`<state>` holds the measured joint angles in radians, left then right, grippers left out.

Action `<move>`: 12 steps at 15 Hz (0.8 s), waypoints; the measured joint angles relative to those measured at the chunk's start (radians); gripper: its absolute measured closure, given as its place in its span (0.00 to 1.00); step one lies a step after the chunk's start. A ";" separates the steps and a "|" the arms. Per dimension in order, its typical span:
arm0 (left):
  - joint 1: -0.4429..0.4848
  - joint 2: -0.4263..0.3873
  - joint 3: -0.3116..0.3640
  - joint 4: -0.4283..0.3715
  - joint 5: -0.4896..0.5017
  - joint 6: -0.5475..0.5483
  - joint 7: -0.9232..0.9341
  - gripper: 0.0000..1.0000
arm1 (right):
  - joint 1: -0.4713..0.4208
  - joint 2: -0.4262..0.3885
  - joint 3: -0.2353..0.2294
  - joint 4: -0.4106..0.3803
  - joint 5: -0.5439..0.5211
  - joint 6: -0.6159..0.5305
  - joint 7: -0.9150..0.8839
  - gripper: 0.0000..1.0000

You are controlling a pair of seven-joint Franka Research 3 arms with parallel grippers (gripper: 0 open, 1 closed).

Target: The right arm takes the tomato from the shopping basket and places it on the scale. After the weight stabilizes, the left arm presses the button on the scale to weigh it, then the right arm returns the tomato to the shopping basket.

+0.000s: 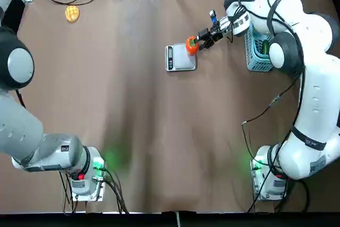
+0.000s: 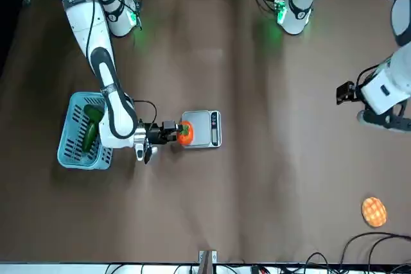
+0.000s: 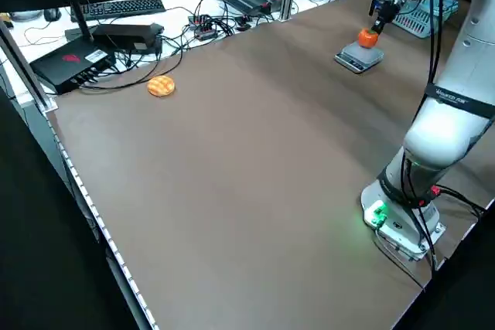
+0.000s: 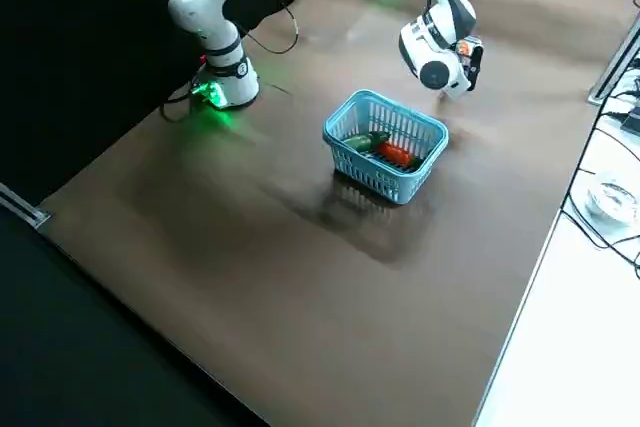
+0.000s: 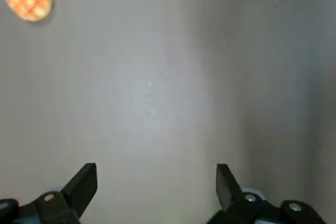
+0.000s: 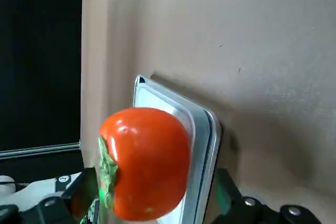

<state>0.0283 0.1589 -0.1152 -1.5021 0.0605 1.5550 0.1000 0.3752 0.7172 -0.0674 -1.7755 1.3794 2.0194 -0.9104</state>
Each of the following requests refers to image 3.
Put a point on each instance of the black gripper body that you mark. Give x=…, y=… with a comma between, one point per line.
x=386, y=9

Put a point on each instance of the light blue plastic basket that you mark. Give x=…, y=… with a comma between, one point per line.
x=419, y=24

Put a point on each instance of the silver kitchen scale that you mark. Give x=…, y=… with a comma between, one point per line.
x=357, y=59

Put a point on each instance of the small usb hub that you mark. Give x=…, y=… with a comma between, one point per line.
x=203, y=28

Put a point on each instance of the black dock device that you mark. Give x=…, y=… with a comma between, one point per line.
x=127, y=34

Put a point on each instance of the black keyboard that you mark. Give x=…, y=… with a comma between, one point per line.
x=116, y=7

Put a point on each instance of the round yellow waffle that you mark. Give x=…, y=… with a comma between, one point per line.
x=161, y=86

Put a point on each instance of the black router box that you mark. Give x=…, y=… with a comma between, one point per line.
x=69, y=65

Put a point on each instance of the black computer mouse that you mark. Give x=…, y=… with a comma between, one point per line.
x=52, y=14

